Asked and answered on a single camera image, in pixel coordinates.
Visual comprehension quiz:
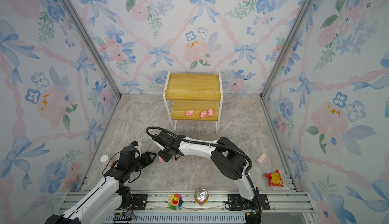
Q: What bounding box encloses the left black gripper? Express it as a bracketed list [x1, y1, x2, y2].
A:
[129, 150, 157, 173]

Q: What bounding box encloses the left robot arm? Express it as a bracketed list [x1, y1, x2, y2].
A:
[46, 146, 157, 224]

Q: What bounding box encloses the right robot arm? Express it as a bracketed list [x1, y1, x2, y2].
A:
[146, 127, 258, 203]

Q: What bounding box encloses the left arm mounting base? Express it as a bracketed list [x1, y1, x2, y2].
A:
[119, 194, 148, 211]

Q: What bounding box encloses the right arm mounting base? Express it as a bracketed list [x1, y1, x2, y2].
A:
[226, 194, 270, 211]

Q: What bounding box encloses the white capped pill bottle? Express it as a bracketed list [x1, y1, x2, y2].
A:
[100, 155, 110, 164]

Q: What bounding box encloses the rainbow smiling flower plush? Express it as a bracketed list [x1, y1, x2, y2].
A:
[168, 194, 183, 210]

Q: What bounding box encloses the orange metal can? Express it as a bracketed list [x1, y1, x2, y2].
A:
[194, 188, 209, 207]

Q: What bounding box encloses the small red toy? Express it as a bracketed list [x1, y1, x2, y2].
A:
[264, 170, 284, 187]

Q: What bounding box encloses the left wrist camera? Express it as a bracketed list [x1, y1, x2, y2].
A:
[130, 141, 142, 154]

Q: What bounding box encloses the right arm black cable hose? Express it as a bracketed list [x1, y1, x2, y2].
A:
[145, 126, 253, 176]

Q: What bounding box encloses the wooden two-tier white-frame shelf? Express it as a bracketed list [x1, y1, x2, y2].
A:
[162, 71, 224, 133]

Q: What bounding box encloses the aluminium mounting rail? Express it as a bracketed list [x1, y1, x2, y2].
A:
[51, 187, 320, 224]

